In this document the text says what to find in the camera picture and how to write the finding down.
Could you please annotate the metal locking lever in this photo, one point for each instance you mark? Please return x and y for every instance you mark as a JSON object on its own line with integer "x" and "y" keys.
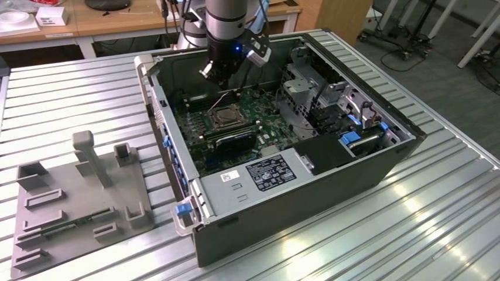
{"x": 219, "y": 102}

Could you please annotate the silver green CPU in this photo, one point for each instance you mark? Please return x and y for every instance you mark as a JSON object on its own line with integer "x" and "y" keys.
{"x": 227, "y": 115}

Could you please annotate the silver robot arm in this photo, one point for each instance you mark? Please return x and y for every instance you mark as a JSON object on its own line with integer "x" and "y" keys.
{"x": 227, "y": 20}

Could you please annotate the CPU socket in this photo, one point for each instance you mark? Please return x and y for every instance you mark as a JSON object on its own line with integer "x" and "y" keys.
{"x": 223, "y": 126}

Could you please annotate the black plastic drive cover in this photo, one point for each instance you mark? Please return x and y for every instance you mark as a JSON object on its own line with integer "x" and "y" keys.
{"x": 320, "y": 155}

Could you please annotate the silver metal drive cage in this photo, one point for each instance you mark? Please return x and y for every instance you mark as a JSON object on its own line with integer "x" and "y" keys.
{"x": 300, "y": 85}

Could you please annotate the green motherboard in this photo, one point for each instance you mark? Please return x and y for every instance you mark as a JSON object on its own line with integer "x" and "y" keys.
{"x": 269, "y": 128}

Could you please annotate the black graphics card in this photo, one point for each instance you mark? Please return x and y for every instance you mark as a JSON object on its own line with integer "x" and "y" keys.
{"x": 233, "y": 143}

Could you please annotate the blue card retention latch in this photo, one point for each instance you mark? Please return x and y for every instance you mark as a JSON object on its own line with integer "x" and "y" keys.
{"x": 165, "y": 141}

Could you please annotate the wooden desk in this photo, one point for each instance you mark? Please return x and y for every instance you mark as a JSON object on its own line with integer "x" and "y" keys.
{"x": 117, "y": 20}

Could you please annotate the small silver heatsink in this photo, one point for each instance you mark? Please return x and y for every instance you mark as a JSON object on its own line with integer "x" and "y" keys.
{"x": 271, "y": 150}

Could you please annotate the wooden cabinet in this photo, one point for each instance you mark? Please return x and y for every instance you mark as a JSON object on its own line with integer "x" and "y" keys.
{"x": 343, "y": 20}

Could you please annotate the black monitor base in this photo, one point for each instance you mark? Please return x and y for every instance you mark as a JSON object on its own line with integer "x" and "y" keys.
{"x": 107, "y": 4}

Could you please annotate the blue plastic clip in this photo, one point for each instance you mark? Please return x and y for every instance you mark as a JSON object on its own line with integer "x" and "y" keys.
{"x": 383, "y": 126}
{"x": 352, "y": 119}

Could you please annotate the white barcode sticker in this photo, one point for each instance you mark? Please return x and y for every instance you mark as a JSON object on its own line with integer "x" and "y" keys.
{"x": 229, "y": 176}

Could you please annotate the black power supply label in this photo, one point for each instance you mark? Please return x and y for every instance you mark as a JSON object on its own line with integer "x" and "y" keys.
{"x": 269, "y": 172}

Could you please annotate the grey power supply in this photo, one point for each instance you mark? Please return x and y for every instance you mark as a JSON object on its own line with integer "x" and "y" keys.
{"x": 228, "y": 194}

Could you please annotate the white cardboard box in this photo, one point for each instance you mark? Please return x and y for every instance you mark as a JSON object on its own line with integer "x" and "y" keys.
{"x": 51, "y": 14}

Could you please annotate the black wheeled stand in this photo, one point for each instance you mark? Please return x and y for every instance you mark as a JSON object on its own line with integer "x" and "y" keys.
{"x": 419, "y": 29}

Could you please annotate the red packet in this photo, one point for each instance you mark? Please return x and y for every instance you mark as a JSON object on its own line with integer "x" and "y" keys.
{"x": 44, "y": 2}

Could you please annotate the blue case latch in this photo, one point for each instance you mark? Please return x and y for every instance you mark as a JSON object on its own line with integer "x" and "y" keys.
{"x": 183, "y": 210}

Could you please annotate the dark grey PC case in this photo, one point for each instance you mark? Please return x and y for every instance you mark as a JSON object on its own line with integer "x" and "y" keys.
{"x": 296, "y": 210}

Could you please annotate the white round plastic dish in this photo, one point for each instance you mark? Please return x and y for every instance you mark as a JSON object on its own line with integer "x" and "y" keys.
{"x": 15, "y": 20}

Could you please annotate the grey parts rack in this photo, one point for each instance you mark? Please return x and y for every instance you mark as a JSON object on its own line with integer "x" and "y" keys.
{"x": 77, "y": 199}

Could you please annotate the green RAM stick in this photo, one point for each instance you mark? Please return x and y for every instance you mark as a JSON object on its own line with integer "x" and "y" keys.
{"x": 65, "y": 226}

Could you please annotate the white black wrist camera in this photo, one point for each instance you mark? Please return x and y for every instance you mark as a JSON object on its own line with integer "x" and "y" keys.
{"x": 259, "y": 57}

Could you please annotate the white table frame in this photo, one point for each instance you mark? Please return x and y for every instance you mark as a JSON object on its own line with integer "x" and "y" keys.
{"x": 476, "y": 44}
{"x": 440, "y": 20}

